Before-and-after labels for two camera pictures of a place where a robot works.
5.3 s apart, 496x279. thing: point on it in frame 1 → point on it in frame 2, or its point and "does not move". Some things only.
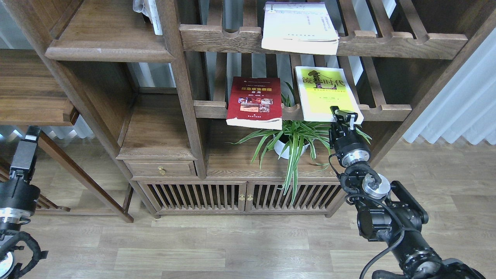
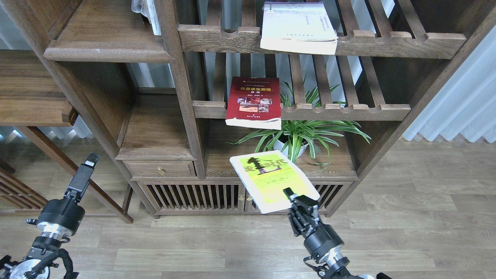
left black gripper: x=18 y=198 → x=66 y=212
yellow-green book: x=320 y=88 → x=265 y=175
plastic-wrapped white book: x=148 y=7 does not move
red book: x=255 y=102 does not move
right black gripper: x=350 y=148 → x=320 y=238
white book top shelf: x=301 y=26 does not move
